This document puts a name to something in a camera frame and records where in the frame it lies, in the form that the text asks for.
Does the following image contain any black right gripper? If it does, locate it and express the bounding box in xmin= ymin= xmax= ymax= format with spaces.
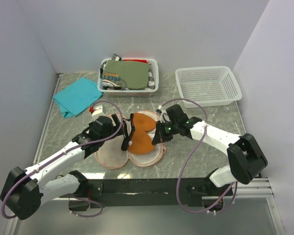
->
xmin=152 ymin=120 xmax=179 ymax=144

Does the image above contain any orange bra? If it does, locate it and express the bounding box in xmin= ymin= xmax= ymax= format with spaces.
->
xmin=128 ymin=113 xmax=156 ymax=155

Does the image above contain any floral pink bra laundry bag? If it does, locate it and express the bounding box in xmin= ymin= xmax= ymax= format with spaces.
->
xmin=95 ymin=111 xmax=166 ymax=169

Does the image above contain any white clothes basket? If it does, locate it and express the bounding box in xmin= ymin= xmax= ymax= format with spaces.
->
xmin=97 ymin=58 xmax=159 ymax=97

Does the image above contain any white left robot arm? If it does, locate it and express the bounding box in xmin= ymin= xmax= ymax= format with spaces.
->
xmin=0 ymin=114 xmax=127 ymax=220

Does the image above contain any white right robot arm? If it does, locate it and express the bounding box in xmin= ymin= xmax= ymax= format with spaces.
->
xmin=152 ymin=104 xmax=268 ymax=195

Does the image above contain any black grey striped garment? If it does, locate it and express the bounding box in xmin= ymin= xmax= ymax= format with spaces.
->
xmin=99 ymin=54 xmax=155 ymax=90

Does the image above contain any teal folded cloth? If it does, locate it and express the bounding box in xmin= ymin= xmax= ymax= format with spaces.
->
xmin=53 ymin=77 xmax=102 ymax=118

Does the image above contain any green printed t-shirt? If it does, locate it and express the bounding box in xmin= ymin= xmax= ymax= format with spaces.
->
xmin=101 ymin=60 xmax=149 ymax=90

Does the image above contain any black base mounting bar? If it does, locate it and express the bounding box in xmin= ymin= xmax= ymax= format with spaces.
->
xmin=73 ymin=178 xmax=229 ymax=207

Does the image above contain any white empty mesh basket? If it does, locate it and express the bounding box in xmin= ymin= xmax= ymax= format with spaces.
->
xmin=175 ymin=66 xmax=243 ymax=108

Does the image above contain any red garment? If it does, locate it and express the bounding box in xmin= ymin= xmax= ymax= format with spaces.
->
xmin=123 ymin=59 xmax=148 ymax=64

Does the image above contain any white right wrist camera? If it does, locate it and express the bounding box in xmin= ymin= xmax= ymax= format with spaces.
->
xmin=156 ymin=105 xmax=167 ymax=122

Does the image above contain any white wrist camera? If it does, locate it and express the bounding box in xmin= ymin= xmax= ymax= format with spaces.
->
xmin=156 ymin=105 xmax=167 ymax=122
xmin=89 ymin=105 xmax=105 ymax=119

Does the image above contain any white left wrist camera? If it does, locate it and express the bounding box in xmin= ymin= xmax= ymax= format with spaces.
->
xmin=89 ymin=105 xmax=105 ymax=119

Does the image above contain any aluminium rail frame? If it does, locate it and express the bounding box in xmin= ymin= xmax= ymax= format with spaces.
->
xmin=1 ymin=73 xmax=284 ymax=235

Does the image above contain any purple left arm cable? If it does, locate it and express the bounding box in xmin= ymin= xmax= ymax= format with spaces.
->
xmin=1 ymin=100 xmax=124 ymax=219

